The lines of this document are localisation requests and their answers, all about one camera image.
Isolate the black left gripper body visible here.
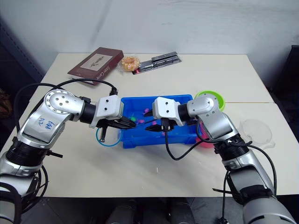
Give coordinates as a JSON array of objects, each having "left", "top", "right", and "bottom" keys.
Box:
[{"left": 96, "top": 116, "right": 127, "bottom": 129}]

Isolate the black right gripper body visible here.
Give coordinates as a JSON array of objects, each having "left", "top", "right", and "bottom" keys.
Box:
[{"left": 159, "top": 118, "right": 178, "bottom": 133}]

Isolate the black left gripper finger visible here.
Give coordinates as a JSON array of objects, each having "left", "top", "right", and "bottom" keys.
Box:
[
  {"left": 109, "top": 123, "right": 136, "bottom": 130},
  {"left": 121, "top": 116, "right": 137, "bottom": 127}
]

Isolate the blue plastic tub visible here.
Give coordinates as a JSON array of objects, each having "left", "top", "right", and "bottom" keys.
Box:
[{"left": 120, "top": 94, "right": 197, "bottom": 149}]

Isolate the pink plastic bucket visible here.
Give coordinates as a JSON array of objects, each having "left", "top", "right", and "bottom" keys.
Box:
[{"left": 195, "top": 120, "right": 217, "bottom": 150}]

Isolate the green plastic bucket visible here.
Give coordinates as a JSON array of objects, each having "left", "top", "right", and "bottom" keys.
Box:
[{"left": 194, "top": 90, "right": 227, "bottom": 112}]

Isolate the silver tool blister pack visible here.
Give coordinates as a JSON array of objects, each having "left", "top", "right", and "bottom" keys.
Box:
[{"left": 131, "top": 51, "right": 183, "bottom": 76}]

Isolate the maroon book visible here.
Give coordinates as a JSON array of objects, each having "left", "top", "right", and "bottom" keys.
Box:
[{"left": 67, "top": 47, "right": 125, "bottom": 86}]

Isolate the white handwritten label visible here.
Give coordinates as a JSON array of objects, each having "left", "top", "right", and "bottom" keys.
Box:
[{"left": 36, "top": 115, "right": 59, "bottom": 133}]

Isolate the brown bag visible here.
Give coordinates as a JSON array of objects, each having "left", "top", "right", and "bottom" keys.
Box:
[{"left": 0, "top": 88, "right": 13, "bottom": 119}]

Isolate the black cabinet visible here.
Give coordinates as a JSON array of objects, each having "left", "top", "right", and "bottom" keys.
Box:
[{"left": 273, "top": 45, "right": 299, "bottom": 123}]

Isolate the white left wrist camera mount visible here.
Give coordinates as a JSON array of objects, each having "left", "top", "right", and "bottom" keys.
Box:
[{"left": 88, "top": 94, "right": 125, "bottom": 129}]

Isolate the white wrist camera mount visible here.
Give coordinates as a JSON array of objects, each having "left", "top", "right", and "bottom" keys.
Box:
[
  {"left": 152, "top": 96, "right": 185, "bottom": 127},
  {"left": 88, "top": 94, "right": 125, "bottom": 129}
]

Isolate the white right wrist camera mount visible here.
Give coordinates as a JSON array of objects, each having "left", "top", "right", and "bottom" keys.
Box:
[{"left": 152, "top": 96, "right": 185, "bottom": 127}]

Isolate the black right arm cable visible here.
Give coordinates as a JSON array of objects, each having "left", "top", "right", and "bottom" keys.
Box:
[{"left": 163, "top": 118, "right": 278, "bottom": 224}]

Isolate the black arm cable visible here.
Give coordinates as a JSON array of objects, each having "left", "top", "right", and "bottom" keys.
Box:
[
  {"left": 163, "top": 118, "right": 278, "bottom": 224},
  {"left": 14, "top": 79, "right": 120, "bottom": 133}
]

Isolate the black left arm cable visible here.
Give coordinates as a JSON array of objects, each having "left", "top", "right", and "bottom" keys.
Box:
[{"left": 14, "top": 79, "right": 120, "bottom": 133}]

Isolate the wrapped ring bread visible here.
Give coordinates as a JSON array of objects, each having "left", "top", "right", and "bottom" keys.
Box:
[{"left": 120, "top": 56, "right": 141, "bottom": 73}]

